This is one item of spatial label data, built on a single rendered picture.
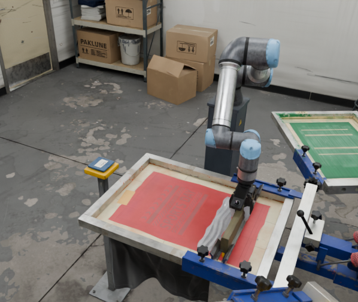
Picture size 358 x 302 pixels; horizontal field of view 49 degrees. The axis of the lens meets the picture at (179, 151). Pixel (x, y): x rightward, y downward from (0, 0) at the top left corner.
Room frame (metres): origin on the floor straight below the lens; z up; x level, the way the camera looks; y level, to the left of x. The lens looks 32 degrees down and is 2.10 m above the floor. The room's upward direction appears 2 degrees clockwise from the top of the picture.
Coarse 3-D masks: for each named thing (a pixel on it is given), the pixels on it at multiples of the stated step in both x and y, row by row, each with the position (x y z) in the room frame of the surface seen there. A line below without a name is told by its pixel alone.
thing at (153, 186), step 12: (144, 180) 1.55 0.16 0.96; (156, 180) 1.55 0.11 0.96; (168, 180) 1.55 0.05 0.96; (180, 180) 1.56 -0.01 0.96; (144, 192) 1.45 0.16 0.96; (156, 192) 1.46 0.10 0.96; (204, 192) 1.47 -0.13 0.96; (216, 192) 1.47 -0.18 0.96; (204, 204) 1.38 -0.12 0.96; (216, 204) 1.38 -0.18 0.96; (264, 204) 1.39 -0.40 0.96; (204, 216) 1.30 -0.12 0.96; (252, 216) 1.31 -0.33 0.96; (264, 216) 1.31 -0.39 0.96; (252, 228) 1.23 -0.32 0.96
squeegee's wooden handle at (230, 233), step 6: (252, 198) 1.36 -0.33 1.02; (234, 216) 1.19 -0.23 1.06; (240, 216) 1.19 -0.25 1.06; (234, 222) 1.15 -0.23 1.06; (240, 222) 1.20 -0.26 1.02; (228, 228) 1.12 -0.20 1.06; (234, 228) 1.12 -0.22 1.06; (228, 234) 1.08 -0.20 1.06; (234, 234) 1.13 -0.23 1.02; (222, 240) 1.06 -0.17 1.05; (228, 240) 1.06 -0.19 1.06; (222, 246) 1.06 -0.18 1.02; (228, 246) 1.06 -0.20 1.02
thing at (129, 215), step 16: (128, 208) 1.34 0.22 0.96; (144, 208) 1.34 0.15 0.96; (128, 224) 1.23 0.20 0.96; (144, 224) 1.24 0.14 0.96; (192, 224) 1.25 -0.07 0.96; (208, 224) 1.25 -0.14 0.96; (176, 240) 1.15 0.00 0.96; (192, 240) 1.15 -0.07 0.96; (240, 240) 1.16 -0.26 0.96; (240, 256) 1.07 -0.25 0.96
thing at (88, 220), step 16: (144, 160) 1.68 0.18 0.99; (160, 160) 1.68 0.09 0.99; (128, 176) 1.53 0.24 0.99; (208, 176) 1.56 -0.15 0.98; (224, 176) 1.56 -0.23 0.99; (112, 192) 1.40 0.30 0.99; (96, 208) 1.29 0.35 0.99; (288, 208) 1.33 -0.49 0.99; (80, 224) 1.21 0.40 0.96; (96, 224) 1.19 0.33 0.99; (128, 240) 1.12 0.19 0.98; (144, 240) 1.11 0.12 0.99; (272, 240) 1.13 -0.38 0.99; (160, 256) 1.06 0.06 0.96; (176, 256) 1.03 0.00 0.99; (272, 256) 1.05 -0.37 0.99
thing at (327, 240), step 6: (306, 228) 1.15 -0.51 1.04; (324, 234) 1.12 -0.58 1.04; (324, 240) 1.09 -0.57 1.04; (330, 240) 1.09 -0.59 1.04; (336, 240) 1.09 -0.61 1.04; (342, 240) 1.09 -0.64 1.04; (318, 246) 1.07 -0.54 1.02; (324, 246) 1.07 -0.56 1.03; (330, 246) 1.06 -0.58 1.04; (336, 246) 1.06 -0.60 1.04; (342, 246) 1.06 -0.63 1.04; (348, 246) 1.06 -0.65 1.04; (330, 252) 1.06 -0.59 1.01; (336, 252) 1.05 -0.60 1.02; (342, 252) 1.04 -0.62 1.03; (348, 252) 1.03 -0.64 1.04; (342, 258) 1.04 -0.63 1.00; (348, 258) 1.03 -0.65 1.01
